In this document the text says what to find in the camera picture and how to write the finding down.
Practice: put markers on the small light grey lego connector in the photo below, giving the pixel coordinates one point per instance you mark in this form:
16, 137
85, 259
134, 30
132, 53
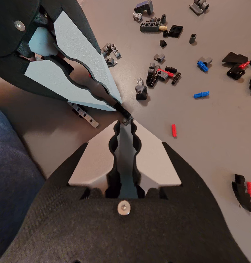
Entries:
137, 17

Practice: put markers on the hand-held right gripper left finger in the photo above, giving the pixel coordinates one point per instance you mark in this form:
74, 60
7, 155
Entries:
94, 162

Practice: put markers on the person's blue clothing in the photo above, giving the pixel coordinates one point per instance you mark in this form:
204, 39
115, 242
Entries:
10, 185

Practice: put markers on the cluster of grey lego connectors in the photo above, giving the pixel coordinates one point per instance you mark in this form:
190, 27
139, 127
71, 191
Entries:
111, 51

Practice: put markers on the cluster of dark lego connectors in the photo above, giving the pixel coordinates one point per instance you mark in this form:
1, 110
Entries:
152, 76

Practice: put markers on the small grey lego brick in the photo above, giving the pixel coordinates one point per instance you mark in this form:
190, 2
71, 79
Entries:
159, 58

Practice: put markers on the blue pin with grey connector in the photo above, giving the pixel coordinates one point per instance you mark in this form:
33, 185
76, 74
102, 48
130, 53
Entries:
202, 65

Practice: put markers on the grey double lego connector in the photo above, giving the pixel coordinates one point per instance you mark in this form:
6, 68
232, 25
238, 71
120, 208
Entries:
199, 7

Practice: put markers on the blue lego pin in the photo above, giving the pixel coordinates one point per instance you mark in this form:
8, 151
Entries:
201, 94

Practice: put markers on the dark grey lego bushing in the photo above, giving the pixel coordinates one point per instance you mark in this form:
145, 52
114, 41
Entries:
163, 19

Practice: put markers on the black and grey lego joint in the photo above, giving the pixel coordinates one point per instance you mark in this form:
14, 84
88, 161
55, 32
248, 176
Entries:
142, 92

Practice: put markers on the small black lego slope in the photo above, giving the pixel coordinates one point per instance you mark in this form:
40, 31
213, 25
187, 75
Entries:
163, 43

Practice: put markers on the dark grey curved lego brick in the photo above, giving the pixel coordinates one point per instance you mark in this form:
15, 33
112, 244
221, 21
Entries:
145, 6

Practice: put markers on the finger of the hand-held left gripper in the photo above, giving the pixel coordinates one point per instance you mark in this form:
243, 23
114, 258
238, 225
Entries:
55, 76
82, 49

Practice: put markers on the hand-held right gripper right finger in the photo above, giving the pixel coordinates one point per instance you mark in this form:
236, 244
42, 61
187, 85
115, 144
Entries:
158, 162

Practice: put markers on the dark grey angled lego beam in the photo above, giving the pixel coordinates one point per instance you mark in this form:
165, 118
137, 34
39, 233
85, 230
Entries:
150, 26

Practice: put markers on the dark round lego bushing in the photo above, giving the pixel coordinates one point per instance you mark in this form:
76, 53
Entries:
193, 38

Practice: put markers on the black lego connector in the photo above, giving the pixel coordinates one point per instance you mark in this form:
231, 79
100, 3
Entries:
78, 111

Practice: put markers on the long light grey lego beam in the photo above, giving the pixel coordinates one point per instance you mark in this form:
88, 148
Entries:
92, 122

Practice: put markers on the small dark grey lego plate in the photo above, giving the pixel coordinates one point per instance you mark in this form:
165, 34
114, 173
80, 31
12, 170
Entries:
126, 120

